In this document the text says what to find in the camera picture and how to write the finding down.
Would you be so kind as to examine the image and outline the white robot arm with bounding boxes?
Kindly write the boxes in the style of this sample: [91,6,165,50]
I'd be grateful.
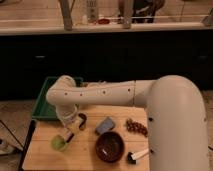
[46,75,210,171]

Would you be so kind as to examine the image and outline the small metal cup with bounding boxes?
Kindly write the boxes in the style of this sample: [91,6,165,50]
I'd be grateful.
[78,113,87,131]

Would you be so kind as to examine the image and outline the green plastic cup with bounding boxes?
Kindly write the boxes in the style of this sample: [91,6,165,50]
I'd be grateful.
[51,135,67,151]

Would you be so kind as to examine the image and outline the wooden table board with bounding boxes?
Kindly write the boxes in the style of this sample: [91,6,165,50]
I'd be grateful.
[22,106,149,171]

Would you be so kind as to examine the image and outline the green plastic tray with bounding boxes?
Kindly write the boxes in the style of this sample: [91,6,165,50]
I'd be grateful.
[31,76,84,122]

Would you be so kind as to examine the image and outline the blue grey sponge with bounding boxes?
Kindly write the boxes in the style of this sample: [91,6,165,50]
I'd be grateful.
[95,117,115,135]

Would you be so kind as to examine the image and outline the black left table edge bar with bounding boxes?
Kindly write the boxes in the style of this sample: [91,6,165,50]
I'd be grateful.
[18,120,36,171]

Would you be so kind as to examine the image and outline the dark red bowl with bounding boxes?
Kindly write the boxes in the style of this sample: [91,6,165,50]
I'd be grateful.
[95,131,125,163]

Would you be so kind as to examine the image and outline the clear plastic container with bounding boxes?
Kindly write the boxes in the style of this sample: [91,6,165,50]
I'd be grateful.
[86,81,106,87]

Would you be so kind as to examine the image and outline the white black brush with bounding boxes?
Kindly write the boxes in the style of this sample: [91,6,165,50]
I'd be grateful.
[127,149,149,164]

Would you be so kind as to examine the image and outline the red small object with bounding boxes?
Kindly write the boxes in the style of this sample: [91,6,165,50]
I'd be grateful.
[98,18,110,25]

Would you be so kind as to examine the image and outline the white bottle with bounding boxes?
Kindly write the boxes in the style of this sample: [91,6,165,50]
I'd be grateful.
[86,0,99,23]

